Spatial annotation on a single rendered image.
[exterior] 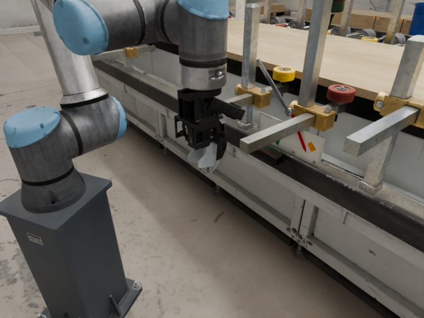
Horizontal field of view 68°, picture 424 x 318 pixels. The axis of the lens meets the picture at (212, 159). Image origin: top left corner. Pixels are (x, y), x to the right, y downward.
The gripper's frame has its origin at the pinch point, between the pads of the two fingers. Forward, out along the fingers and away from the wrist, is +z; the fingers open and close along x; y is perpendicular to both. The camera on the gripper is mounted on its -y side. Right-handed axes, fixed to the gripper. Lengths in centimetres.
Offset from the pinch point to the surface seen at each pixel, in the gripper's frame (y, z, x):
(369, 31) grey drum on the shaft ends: -189, -2, -58
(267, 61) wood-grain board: -60, -7, -37
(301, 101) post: -38.2, -5.6, -3.7
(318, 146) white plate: -37.3, 5.6, 5.4
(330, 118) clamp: -39.5, -2.8, 5.9
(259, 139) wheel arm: -14.0, -3.3, 1.8
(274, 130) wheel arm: -20.7, -3.3, 1.0
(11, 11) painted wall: -100, 43, -766
